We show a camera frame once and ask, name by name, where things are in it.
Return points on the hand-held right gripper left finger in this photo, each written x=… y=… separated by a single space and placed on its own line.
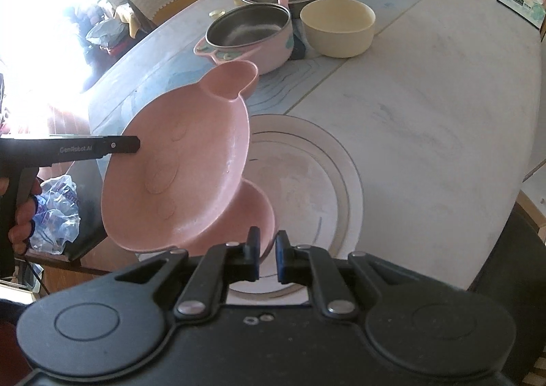
x=254 y=254

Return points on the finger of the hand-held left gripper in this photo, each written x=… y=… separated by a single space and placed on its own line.
x=121 y=145

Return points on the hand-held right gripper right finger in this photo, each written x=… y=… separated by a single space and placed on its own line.
x=281 y=256

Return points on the pink bear-shaped plate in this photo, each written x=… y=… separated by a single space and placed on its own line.
x=192 y=156

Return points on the small white plate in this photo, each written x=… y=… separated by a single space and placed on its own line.
x=298 y=181

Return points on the large white plate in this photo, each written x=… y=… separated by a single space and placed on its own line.
x=353 y=198

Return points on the cream bowl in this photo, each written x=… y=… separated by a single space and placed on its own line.
x=337 y=23

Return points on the person's left hand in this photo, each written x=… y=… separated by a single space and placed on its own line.
x=23 y=228

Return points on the clear plastic bag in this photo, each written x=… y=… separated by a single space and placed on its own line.
x=55 y=215

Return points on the tissue box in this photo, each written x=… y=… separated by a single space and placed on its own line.
x=522 y=0

